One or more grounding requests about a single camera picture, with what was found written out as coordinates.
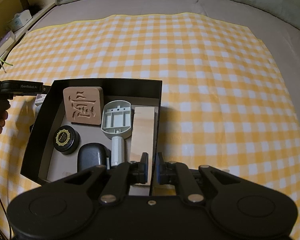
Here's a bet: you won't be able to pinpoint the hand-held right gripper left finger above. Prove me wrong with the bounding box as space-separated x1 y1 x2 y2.
61 152 150 204

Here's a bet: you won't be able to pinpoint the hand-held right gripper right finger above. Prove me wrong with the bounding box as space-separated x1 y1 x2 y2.
156 152 239 203

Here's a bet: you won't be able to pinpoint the white plastic handled tool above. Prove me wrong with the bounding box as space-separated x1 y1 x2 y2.
101 100 133 167

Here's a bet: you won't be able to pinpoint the light wooden block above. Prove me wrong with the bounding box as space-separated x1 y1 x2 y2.
128 106 157 188

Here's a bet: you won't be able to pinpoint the pink carved wooden tile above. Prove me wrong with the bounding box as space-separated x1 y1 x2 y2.
63 86 104 126

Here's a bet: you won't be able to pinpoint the black round tin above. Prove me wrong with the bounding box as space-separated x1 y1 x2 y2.
53 126 81 155

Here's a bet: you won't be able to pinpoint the dark grey rounded case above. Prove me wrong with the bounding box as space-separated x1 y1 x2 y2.
76 142 110 173

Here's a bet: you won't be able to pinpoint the black cardboard box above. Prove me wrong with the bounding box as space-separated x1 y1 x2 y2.
20 79 163 197

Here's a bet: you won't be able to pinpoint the small printed packet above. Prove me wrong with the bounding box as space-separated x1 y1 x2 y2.
34 94 48 111

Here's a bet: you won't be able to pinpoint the teal white packet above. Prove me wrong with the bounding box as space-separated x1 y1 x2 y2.
7 17 23 32

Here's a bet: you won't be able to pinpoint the white tissue box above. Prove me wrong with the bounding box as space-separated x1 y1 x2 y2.
14 10 32 27

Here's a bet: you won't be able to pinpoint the black fluffy object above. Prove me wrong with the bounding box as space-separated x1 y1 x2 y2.
30 2 44 14

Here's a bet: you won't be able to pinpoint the wooden bedside shelf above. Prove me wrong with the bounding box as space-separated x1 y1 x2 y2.
0 0 57 53

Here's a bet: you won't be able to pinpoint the yellow white checkered cloth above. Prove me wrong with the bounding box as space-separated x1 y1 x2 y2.
0 12 300 240

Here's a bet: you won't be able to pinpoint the green and white wires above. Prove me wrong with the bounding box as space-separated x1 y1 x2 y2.
0 56 14 73

